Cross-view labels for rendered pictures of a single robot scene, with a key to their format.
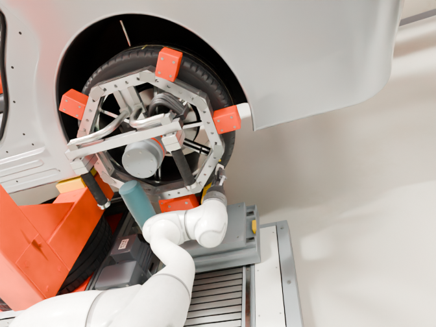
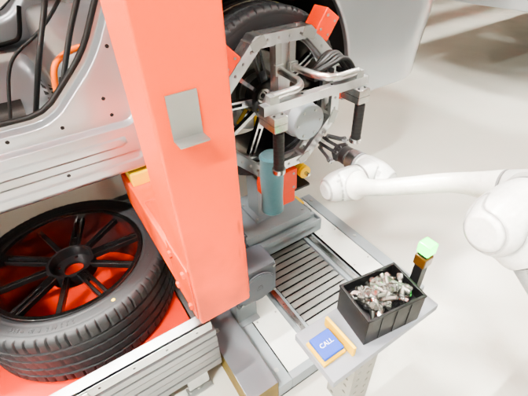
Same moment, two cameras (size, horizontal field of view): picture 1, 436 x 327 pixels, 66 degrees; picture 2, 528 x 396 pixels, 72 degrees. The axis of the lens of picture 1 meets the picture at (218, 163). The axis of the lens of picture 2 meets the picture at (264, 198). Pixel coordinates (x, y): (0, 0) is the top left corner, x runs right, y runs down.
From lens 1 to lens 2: 128 cm
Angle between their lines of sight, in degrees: 40
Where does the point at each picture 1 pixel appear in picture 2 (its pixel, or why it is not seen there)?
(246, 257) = (312, 226)
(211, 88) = not seen: hidden behind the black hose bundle
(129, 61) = (277, 13)
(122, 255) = not seen: hidden behind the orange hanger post
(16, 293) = (223, 291)
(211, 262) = (284, 240)
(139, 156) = (313, 114)
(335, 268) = (367, 220)
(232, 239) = (298, 212)
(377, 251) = (384, 201)
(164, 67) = (326, 24)
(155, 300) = not seen: outside the picture
